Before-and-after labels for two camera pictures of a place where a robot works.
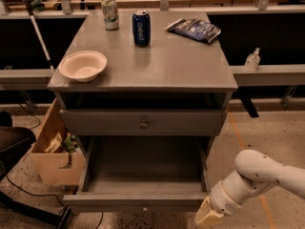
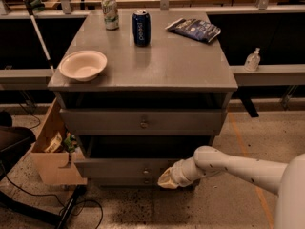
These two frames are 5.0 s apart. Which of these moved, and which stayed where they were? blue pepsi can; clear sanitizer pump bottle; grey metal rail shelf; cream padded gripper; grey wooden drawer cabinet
Moved: cream padded gripper
Stayed: blue pepsi can; clear sanitizer pump bottle; grey wooden drawer cabinet; grey metal rail shelf
